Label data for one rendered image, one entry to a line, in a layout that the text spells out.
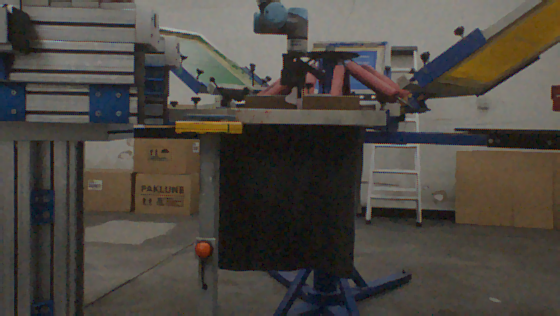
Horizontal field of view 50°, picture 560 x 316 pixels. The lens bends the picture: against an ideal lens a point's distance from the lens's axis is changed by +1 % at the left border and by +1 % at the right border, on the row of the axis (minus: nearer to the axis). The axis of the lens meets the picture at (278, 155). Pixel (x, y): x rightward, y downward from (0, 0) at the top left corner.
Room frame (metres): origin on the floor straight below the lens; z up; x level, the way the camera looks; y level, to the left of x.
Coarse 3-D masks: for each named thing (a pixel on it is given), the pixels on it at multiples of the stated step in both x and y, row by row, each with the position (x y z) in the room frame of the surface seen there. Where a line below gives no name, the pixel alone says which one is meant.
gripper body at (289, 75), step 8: (288, 56) 2.08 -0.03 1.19; (296, 56) 2.08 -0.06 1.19; (304, 56) 2.09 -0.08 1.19; (288, 64) 2.08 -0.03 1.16; (280, 72) 2.07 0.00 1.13; (288, 72) 2.07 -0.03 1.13; (296, 72) 2.06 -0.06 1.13; (304, 72) 2.08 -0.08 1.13; (280, 80) 2.07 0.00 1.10; (288, 80) 2.07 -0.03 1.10; (296, 80) 2.06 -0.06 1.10; (304, 80) 2.08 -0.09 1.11
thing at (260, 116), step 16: (176, 112) 1.63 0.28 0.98; (192, 112) 1.62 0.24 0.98; (208, 112) 1.61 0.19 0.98; (224, 112) 1.60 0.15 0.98; (240, 112) 1.60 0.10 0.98; (256, 112) 1.59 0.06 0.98; (272, 112) 1.58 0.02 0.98; (288, 112) 1.57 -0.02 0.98; (304, 112) 1.56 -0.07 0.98; (320, 112) 1.56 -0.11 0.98; (336, 112) 1.55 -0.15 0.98; (352, 112) 1.54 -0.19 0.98; (368, 112) 1.53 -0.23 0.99; (384, 112) 1.53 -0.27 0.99
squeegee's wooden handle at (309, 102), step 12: (252, 96) 2.11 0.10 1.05; (264, 96) 2.10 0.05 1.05; (276, 96) 2.10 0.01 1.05; (312, 96) 2.07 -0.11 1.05; (324, 96) 2.07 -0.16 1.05; (336, 96) 2.06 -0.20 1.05; (348, 96) 2.05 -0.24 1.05; (252, 108) 2.11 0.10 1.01; (264, 108) 2.10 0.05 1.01; (276, 108) 2.10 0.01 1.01; (288, 108) 2.09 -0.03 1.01; (312, 108) 2.07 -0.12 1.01; (324, 108) 2.06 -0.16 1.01; (336, 108) 2.06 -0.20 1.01; (348, 108) 2.05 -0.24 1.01
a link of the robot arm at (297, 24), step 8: (288, 8) 2.09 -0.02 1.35; (296, 8) 2.06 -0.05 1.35; (304, 8) 2.07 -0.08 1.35; (288, 16) 2.06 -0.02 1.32; (296, 16) 2.06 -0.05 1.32; (304, 16) 2.07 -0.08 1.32; (288, 24) 2.06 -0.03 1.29; (296, 24) 2.06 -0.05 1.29; (304, 24) 2.07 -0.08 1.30; (288, 32) 2.07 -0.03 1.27; (296, 32) 2.06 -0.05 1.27; (304, 32) 2.07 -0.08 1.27
